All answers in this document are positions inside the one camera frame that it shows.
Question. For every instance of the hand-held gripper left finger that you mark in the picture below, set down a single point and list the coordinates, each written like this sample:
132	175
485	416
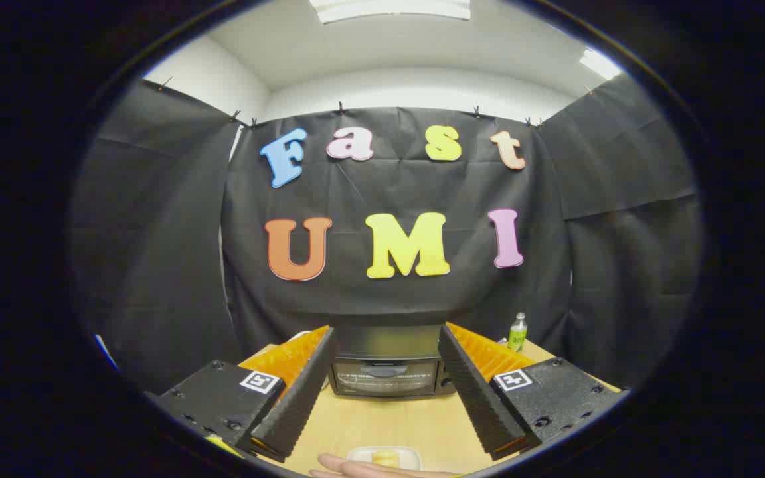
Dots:
303	392

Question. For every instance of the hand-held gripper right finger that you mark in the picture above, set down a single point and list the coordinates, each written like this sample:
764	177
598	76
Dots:
475	392

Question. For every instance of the black toaster oven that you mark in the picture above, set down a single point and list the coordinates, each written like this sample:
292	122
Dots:
389	372

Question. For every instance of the golden bread roll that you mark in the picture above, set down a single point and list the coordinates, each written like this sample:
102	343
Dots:
385	457

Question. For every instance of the green drink bottle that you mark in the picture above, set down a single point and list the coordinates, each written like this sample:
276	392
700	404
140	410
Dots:
517	333

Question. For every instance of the white square plate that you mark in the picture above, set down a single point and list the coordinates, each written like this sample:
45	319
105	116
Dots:
360	455

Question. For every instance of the small ceiling light panel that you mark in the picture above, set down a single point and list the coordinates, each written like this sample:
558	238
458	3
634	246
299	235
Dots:
599	64

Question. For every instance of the wide ceiling light panel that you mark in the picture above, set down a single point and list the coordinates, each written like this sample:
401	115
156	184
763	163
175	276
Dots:
389	8

